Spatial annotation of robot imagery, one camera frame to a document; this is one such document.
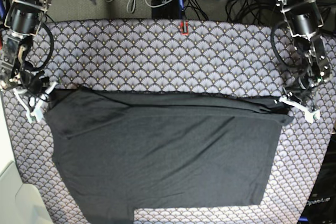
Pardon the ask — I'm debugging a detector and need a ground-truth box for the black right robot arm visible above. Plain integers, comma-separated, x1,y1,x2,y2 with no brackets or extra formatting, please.
1,0,56,123

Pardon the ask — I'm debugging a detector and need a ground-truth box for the white plastic bin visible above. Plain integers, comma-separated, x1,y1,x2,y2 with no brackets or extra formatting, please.
1,99,53,223

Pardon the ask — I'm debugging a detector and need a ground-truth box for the dark grey T-shirt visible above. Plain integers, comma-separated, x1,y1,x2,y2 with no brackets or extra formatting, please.
45,89,292,223

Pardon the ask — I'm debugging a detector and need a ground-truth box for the fan-patterned table cloth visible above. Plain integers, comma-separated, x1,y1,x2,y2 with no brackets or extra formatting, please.
2,19,335,223

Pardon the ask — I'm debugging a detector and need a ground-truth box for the red and black clamp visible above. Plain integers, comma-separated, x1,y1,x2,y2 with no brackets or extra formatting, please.
181,11,188,35

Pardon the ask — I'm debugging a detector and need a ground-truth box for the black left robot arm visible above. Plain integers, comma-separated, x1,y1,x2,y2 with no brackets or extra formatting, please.
270,0,332,123

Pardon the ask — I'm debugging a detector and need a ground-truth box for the black OpenArm box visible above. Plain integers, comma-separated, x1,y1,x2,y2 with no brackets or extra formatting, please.
298,132,335,223

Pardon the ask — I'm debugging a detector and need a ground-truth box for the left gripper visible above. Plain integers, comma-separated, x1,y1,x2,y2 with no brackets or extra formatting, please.
275,74,331,123

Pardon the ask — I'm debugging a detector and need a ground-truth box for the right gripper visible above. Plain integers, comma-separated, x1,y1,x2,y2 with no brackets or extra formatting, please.
1,59,58,123

